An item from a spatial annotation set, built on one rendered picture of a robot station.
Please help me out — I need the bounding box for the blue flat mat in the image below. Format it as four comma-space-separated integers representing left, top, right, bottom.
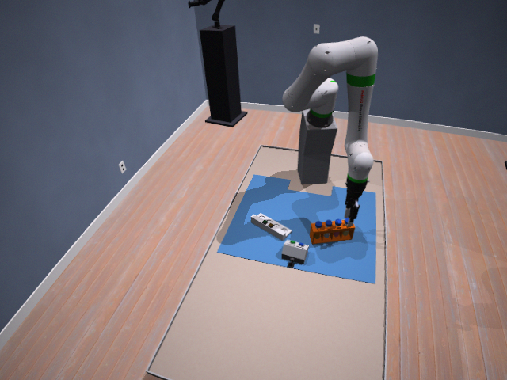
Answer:
217, 174, 376, 284

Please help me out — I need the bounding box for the white control panel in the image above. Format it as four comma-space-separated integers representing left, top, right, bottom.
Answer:
281, 240, 309, 268

